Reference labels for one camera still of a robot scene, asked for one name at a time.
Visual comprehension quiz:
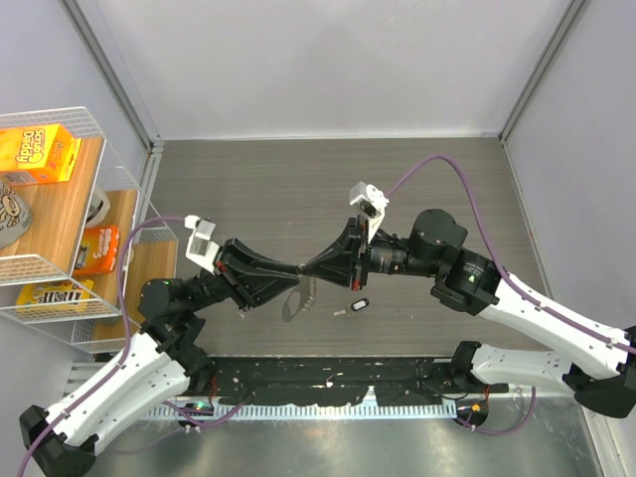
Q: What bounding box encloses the orange yellow snack box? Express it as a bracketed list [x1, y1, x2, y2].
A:
[1, 123, 81, 187]

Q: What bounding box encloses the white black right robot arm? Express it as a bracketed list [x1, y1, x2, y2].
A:
[300, 209, 635, 418]

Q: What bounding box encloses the white bottle on shelf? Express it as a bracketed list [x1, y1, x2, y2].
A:
[85, 186, 110, 228]

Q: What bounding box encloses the slotted cable duct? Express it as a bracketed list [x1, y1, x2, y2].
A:
[86, 400, 458, 422]

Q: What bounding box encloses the yellow candy box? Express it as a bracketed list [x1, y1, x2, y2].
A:
[16, 279, 93, 312]

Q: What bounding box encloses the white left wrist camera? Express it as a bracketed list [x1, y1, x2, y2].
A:
[184, 215, 220, 272]

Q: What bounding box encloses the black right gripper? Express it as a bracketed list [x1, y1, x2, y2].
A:
[303, 213, 442, 290]

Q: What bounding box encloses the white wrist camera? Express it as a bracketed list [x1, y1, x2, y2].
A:
[184, 215, 220, 272]
[349, 182, 390, 242]

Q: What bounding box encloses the grey cartoon pouch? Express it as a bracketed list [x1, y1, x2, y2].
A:
[0, 182, 33, 248]

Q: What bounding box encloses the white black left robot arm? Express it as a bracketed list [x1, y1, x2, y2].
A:
[19, 233, 302, 476]

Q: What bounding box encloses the orange razor package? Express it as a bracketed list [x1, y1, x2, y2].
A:
[73, 226, 119, 276]

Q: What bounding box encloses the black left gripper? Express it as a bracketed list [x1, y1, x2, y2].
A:
[187, 236, 301, 312]

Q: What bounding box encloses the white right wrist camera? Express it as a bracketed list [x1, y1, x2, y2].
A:
[349, 182, 390, 242]

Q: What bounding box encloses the white wire shelf rack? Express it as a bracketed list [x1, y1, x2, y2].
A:
[1, 107, 178, 354]

